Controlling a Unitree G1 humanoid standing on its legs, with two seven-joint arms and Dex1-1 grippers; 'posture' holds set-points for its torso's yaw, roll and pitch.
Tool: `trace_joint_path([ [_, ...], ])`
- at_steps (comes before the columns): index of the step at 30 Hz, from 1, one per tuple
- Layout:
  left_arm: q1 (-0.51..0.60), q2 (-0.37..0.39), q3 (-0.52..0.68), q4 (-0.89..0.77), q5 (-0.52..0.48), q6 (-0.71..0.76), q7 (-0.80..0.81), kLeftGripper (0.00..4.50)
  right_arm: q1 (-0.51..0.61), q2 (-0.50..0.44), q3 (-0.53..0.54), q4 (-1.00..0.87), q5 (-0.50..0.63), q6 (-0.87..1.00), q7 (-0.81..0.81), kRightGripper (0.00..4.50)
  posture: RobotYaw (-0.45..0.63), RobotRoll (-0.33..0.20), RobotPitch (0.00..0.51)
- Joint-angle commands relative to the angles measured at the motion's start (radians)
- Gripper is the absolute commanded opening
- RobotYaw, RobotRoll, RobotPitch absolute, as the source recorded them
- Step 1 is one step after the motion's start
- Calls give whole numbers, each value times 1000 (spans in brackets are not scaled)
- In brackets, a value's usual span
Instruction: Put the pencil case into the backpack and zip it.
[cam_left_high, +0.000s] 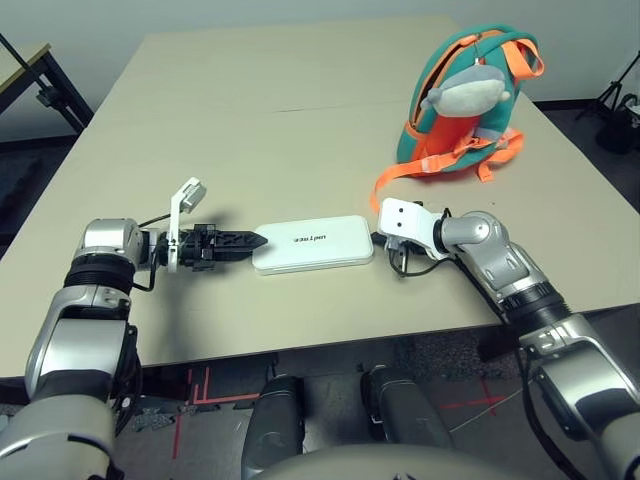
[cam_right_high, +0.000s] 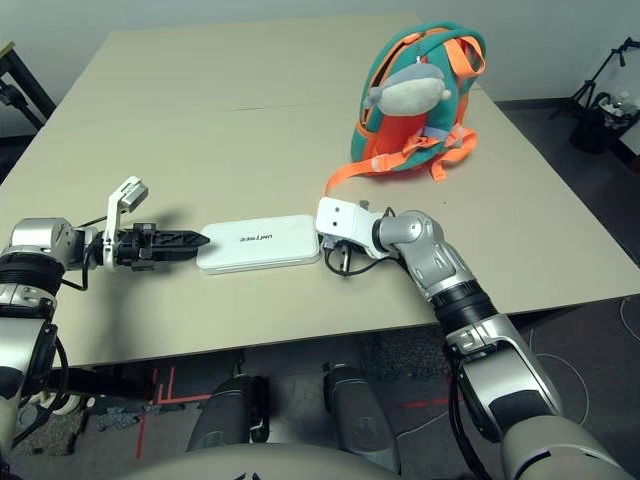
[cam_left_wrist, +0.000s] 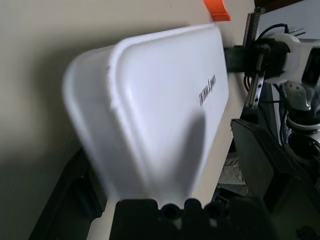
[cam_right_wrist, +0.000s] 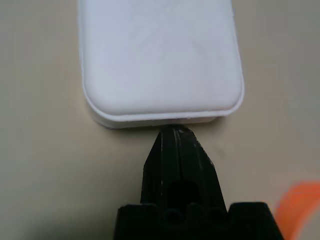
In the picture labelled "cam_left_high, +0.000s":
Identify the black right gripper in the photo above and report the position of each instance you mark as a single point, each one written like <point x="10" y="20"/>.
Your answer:
<point x="415" y="248"/>

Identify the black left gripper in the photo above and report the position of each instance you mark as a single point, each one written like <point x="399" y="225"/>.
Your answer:
<point x="200" y="247"/>

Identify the white plastic pencil case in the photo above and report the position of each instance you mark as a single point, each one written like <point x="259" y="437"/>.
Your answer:
<point x="312" y="245"/>

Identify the teal and orange backpack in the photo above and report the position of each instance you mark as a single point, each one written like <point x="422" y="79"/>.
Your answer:
<point x="465" y="145"/>

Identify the grey white plush shark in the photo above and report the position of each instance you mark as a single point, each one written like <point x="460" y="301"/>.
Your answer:
<point x="470" y="92"/>

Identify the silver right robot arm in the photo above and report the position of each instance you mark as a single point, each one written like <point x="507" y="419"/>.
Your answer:
<point x="525" y="280"/>

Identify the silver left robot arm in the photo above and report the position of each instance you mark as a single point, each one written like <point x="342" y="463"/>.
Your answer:
<point x="80" y="325"/>

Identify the black table foot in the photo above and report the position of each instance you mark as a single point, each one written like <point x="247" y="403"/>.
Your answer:
<point x="500" y="345"/>

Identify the dark robot right leg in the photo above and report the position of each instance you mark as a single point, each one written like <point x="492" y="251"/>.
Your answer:
<point x="405" y="415"/>

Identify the dark robot leg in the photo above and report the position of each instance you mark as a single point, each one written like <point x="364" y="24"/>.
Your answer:
<point x="275" y="425"/>
<point x="405" y="415"/>

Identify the dark robot left leg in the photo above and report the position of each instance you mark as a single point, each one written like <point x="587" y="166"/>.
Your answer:
<point x="275" y="425"/>

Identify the beige robot torso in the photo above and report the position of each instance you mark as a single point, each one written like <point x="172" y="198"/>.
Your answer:
<point x="380" y="465"/>

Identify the black tripod stand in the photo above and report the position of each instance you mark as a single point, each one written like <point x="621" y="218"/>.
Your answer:
<point x="620" y="130"/>
<point x="612" y="92"/>

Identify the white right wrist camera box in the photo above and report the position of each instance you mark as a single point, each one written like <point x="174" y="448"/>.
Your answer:
<point x="405" y="220"/>

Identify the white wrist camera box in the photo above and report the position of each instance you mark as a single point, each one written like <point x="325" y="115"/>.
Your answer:
<point x="192" y="192"/>
<point x="405" y="220"/>

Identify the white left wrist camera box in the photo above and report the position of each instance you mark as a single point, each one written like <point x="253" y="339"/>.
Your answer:
<point x="192" y="192"/>

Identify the black clamp on frame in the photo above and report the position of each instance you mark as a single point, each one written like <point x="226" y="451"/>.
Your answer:
<point x="49" y="96"/>

